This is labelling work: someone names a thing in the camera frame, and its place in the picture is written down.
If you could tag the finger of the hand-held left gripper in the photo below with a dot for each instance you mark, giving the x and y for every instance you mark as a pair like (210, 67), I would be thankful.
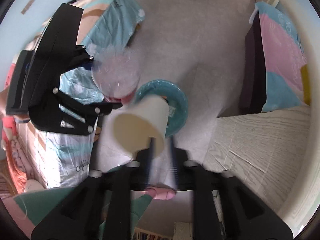
(100, 108)
(65, 37)

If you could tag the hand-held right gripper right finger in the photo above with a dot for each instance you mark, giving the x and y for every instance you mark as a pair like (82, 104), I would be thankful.
(173, 160)

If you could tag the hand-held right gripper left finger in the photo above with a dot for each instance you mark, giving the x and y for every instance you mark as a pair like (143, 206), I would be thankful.
(150, 157)

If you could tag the clear bottle red label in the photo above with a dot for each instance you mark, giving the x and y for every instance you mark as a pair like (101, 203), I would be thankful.
(116, 76)

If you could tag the small white paper cup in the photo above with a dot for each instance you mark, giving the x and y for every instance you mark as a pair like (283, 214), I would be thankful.
(150, 112)

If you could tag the teal round bin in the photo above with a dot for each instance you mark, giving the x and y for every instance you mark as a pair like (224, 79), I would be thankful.
(177, 105)

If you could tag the pink slipper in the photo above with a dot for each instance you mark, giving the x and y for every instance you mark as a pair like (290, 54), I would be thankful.
(162, 195)

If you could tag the person's teal trouser leg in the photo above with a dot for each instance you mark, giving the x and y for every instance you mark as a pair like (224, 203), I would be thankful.
(37, 205)
(140, 203)

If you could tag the brown tape strip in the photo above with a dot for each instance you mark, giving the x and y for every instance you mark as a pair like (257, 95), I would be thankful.
(28, 5)

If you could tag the pink fluffy blanket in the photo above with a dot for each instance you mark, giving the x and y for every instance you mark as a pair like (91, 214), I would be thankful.
(12, 150)

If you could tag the row of books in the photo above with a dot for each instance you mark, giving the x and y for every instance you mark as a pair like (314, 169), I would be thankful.
(152, 236)

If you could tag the dark bed frame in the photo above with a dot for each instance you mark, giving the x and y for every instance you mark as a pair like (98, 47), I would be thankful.
(252, 75)

